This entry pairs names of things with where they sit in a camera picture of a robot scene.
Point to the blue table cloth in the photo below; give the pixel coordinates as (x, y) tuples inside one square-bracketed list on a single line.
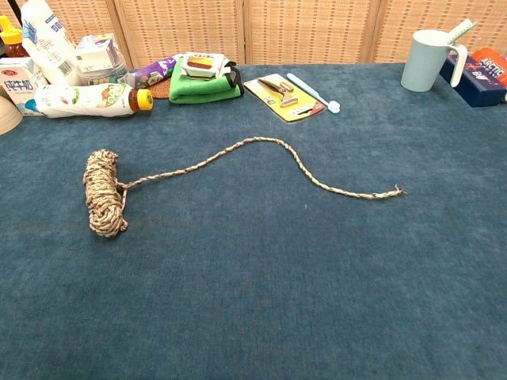
[(253, 277)]

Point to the peeler on yellow card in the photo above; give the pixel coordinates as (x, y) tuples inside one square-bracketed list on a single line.
[(295, 112)]

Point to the green folded towel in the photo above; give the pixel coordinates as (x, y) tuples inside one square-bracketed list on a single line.
[(198, 91)]

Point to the light blue toothbrush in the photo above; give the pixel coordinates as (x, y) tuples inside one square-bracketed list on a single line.
[(313, 93)]

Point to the small white box red print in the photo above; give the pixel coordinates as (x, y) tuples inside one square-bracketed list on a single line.
[(200, 65)]

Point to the brown round coaster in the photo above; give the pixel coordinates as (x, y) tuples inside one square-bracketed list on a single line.
[(160, 90)]

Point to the purple snack packet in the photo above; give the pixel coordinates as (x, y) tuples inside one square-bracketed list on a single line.
[(152, 73)]

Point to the woven bamboo folding screen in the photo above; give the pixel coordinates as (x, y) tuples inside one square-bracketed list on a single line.
[(297, 31)]

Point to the white labelled bottle yellow cap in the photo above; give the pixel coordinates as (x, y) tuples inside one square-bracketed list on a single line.
[(87, 101)]

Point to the clear plastic tub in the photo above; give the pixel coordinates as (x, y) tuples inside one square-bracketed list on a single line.
[(99, 77)]

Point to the small white purple carton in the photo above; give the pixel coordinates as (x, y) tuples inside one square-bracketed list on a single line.
[(97, 53)]

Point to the dark blue box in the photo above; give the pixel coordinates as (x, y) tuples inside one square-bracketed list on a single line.
[(479, 93)]

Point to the tall white plastic pouch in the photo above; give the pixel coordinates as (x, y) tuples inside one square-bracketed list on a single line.
[(47, 47)]

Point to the beige bowl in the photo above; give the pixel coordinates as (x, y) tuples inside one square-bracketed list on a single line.
[(8, 118)]

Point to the white milk carton red print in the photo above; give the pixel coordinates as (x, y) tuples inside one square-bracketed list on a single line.
[(17, 85)]

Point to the green white toothbrush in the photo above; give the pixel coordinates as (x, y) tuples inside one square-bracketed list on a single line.
[(461, 31)]

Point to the orange arctic package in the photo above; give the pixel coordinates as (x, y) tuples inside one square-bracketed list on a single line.
[(493, 65)]

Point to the honey bottle with yellow cap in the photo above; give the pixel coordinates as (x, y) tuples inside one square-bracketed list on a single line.
[(12, 43)]

